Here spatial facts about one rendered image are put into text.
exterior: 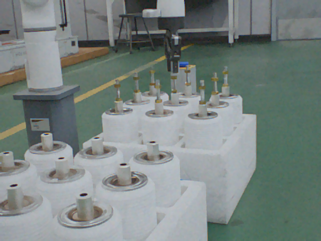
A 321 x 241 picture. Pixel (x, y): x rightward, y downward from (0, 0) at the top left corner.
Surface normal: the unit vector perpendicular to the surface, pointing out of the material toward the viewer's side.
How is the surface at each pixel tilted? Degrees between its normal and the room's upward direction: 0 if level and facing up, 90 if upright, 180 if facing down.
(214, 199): 90
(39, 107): 92
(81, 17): 90
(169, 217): 0
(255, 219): 0
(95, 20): 90
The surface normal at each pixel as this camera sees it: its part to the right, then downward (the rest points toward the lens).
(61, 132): 0.49, 0.17
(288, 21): -0.26, 0.26
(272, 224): -0.05, -0.97
